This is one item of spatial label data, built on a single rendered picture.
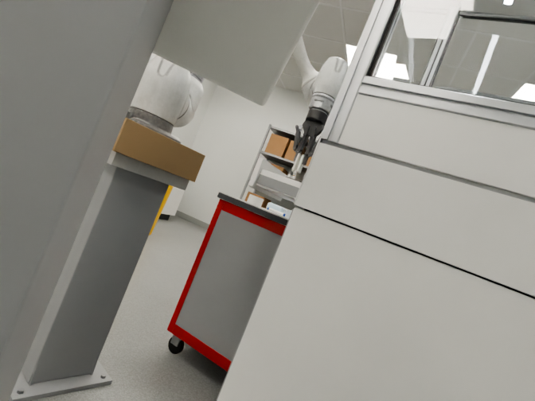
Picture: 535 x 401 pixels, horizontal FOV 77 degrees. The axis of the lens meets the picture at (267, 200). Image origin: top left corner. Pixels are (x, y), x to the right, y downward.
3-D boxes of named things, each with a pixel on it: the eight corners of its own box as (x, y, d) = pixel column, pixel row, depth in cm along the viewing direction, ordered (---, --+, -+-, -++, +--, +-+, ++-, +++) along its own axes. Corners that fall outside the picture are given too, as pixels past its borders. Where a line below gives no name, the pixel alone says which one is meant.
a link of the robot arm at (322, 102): (333, 95, 118) (326, 110, 118) (337, 106, 127) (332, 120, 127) (310, 90, 122) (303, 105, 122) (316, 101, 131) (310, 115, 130)
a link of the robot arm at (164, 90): (121, 101, 107) (146, 37, 107) (138, 114, 125) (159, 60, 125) (169, 121, 108) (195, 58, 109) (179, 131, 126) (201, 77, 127)
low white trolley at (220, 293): (155, 348, 150) (219, 191, 152) (224, 325, 207) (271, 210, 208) (263, 427, 126) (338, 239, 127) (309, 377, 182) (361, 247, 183)
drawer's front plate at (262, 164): (247, 185, 119) (259, 157, 119) (277, 200, 145) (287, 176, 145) (251, 187, 118) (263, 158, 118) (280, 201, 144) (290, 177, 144)
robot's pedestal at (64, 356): (-14, 345, 111) (74, 134, 113) (77, 337, 135) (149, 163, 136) (9, 404, 93) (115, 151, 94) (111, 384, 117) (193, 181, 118)
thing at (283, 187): (255, 184, 119) (262, 168, 119) (280, 197, 143) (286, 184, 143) (364, 225, 102) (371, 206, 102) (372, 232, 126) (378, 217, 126)
